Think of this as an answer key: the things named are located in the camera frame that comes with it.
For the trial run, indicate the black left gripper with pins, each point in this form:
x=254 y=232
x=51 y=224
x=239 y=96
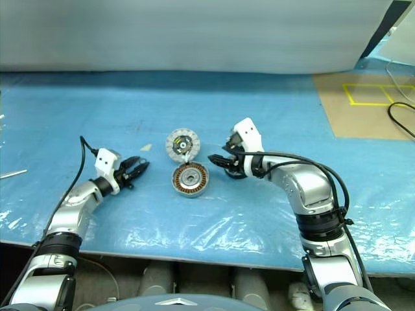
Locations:
x=124 y=176

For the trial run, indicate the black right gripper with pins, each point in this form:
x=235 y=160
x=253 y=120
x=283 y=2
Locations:
x=239 y=162

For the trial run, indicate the motor housing with copper windings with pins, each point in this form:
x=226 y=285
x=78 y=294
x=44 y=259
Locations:
x=190 y=186

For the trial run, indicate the round grey motor lid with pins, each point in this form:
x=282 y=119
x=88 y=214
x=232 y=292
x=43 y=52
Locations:
x=182 y=144

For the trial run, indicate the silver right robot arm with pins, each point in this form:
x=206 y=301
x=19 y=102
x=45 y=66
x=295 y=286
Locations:
x=308 y=184

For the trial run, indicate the small beige tape scrap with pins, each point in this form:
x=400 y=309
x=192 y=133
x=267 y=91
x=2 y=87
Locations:
x=146 y=147

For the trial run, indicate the blue plastic table cover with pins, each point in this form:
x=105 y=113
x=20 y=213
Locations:
x=129 y=107

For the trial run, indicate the grey rounded cylinder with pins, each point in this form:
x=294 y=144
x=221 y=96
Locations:
x=157 y=280
x=251 y=285

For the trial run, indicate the thin silver metal tool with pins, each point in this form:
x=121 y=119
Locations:
x=13 y=173

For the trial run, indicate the white backdrop panel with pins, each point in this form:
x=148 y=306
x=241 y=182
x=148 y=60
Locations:
x=194 y=32

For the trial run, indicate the brown cardboard sheet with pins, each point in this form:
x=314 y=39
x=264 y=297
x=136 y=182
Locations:
x=356 y=120

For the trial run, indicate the grey-blue robot torso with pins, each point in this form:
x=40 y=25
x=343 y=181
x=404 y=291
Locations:
x=181 y=303

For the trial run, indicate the small white rounded part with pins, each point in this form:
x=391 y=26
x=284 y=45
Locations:
x=300 y=294

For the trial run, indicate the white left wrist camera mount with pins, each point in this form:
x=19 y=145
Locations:
x=105 y=160

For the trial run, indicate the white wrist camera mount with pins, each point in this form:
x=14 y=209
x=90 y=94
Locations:
x=105 y=160
x=249 y=134

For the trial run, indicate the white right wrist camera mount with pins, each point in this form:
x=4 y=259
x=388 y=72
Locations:
x=249 y=134

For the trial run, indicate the black upright post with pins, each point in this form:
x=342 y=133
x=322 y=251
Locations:
x=386 y=29

